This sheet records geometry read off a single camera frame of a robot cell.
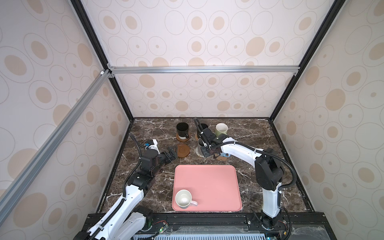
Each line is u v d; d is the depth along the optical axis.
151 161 0.57
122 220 0.46
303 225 0.73
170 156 0.70
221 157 0.97
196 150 0.99
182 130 1.00
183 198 0.81
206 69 0.92
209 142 0.71
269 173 0.50
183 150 1.00
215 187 0.87
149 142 0.69
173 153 0.70
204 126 1.02
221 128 1.02
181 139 1.06
